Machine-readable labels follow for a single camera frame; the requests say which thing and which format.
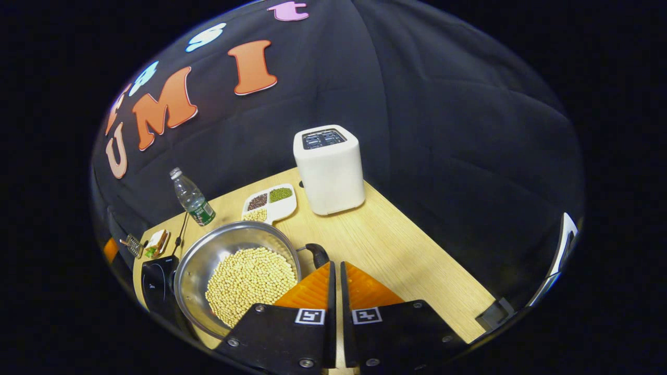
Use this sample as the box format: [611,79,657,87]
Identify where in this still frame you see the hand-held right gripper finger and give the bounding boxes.
[340,261,467,373]
[216,260,337,373]

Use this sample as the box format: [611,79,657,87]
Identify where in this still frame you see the black induction cooktop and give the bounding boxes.
[141,255,183,323]

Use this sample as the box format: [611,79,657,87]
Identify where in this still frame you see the pile of soybeans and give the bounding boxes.
[205,246,298,329]

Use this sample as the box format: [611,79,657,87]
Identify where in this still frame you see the steel pot with black handle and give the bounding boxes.
[174,221,331,342]

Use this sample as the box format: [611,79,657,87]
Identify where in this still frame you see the sandwich with lettuce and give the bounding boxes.
[143,229,170,259]

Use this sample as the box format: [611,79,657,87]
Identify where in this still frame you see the clear plastic water bottle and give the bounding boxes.
[169,167,216,227]

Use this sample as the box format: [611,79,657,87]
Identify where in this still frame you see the white divided bean dish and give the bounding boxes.
[241,183,298,226]

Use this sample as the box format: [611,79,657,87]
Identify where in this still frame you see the white toaster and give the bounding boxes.
[293,124,366,216]

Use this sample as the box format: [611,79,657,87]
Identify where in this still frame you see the black backdrop cloth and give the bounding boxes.
[91,0,584,313]

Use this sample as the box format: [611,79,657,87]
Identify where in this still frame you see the white framed screen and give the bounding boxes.
[526,211,579,308]

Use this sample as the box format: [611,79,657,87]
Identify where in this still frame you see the small wire holder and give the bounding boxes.
[119,234,145,259]

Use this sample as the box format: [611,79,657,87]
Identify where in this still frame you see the black cooktop cable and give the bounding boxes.
[174,211,190,256]

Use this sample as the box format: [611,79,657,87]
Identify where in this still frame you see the black table bracket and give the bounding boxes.
[475,297,515,331]

